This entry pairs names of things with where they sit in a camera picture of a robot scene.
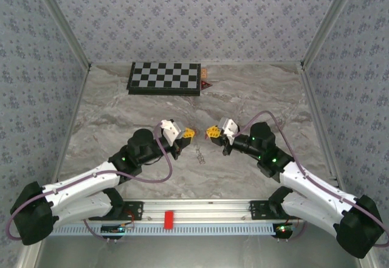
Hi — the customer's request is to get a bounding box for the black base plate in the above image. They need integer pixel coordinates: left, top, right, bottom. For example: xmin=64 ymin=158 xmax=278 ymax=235
xmin=249 ymin=200 xmax=292 ymax=221
xmin=88 ymin=200 xmax=144 ymax=222

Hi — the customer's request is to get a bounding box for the right green circuit board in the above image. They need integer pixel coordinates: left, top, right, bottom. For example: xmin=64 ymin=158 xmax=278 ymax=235
xmin=273 ymin=222 xmax=294 ymax=238

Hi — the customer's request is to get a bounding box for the left aluminium side rail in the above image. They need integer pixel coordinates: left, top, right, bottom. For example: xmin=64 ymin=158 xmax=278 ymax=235
xmin=50 ymin=66 xmax=92 ymax=184

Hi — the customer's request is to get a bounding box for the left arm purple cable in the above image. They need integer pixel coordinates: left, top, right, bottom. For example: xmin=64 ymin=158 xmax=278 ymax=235
xmin=7 ymin=121 xmax=174 ymax=246

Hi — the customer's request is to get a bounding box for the right aluminium corner post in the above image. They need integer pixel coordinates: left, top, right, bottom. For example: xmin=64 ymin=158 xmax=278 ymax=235
xmin=299 ymin=0 xmax=364 ymax=70

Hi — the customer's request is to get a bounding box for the left green circuit board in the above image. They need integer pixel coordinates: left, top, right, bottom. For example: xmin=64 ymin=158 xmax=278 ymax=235
xmin=100 ymin=224 xmax=127 ymax=235

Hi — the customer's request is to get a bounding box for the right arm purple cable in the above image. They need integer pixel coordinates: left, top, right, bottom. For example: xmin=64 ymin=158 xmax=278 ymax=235
xmin=232 ymin=111 xmax=389 ymax=247

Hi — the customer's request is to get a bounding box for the left aluminium corner post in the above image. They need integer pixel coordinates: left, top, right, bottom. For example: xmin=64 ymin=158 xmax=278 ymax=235
xmin=30 ymin=0 xmax=92 ymax=70

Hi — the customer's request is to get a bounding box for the aluminium corner post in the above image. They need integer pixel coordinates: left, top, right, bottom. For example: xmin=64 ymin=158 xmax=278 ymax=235
xmin=30 ymin=0 xmax=92 ymax=70
xmin=299 ymin=0 xmax=364 ymax=70

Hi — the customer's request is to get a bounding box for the transparent key ring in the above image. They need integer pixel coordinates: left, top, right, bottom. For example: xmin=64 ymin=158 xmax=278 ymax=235
xmin=194 ymin=144 xmax=208 ymax=165

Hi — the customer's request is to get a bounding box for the blue slotted cable duct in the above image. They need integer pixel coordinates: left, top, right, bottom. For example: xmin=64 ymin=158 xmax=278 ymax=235
xmin=50 ymin=222 xmax=279 ymax=236

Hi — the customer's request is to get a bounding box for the right aluminium side rail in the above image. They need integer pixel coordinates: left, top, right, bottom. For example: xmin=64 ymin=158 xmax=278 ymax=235
xmin=299 ymin=66 xmax=339 ymax=188

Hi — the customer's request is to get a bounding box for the green circuit board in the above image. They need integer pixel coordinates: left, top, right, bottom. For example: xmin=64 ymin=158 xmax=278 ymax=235
xmin=273 ymin=222 xmax=294 ymax=238
xmin=100 ymin=224 xmax=127 ymax=235

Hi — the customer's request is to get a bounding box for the aluminium front rail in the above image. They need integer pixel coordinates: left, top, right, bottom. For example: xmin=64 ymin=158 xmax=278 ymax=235
xmin=121 ymin=199 xmax=274 ymax=223

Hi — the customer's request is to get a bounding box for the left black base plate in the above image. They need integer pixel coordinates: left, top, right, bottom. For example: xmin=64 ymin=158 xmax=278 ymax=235
xmin=88 ymin=200 xmax=144 ymax=222

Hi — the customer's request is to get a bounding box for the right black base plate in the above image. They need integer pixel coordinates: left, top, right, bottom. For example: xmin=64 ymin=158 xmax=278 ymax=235
xmin=249 ymin=200 xmax=292 ymax=221

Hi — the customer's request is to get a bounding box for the aluminium side rail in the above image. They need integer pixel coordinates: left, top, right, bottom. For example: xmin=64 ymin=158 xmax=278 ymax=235
xmin=299 ymin=66 xmax=339 ymax=188
xmin=50 ymin=66 xmax=92 ymax=184

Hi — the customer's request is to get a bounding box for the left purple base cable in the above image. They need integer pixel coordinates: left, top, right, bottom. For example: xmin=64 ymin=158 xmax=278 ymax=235
xmin=82 ymin=218 xmax=110 ymax=243

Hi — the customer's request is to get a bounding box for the black grey chessboard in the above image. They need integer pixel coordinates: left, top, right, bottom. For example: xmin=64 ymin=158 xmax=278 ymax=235
xmin=126 ymin=61 xmax=202 ymax=97

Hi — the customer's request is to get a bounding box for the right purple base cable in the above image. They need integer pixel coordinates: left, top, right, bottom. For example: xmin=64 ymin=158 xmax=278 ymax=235
xmin=285 ymin=219 xmax=308 ymax=242

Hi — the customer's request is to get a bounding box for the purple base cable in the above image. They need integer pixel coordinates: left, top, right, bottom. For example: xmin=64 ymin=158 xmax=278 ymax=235
xmin=82 ymin=218 xmax=110 ymax=243
xmin=285 ymin=219 xmax=308 ymax=242

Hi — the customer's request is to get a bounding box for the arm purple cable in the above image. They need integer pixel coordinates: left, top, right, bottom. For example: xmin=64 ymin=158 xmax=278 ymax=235
xmin=7 ymin=121 xmax=174 ymax=246
xmin=232 ymin=111 xmax=389 ymax=247

